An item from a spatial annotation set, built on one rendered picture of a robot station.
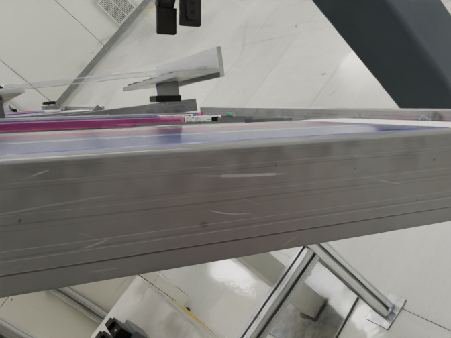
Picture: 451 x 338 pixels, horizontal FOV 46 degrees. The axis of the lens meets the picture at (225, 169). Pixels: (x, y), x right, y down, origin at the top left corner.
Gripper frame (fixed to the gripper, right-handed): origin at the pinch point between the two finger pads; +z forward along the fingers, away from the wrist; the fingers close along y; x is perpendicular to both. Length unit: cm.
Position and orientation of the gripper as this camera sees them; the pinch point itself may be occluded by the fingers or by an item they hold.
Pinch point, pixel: (177, 23)
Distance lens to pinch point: 79.9
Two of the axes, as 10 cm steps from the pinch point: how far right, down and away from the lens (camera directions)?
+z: -0.1, 9.9, 1.2
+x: -8.9, 0.5, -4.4
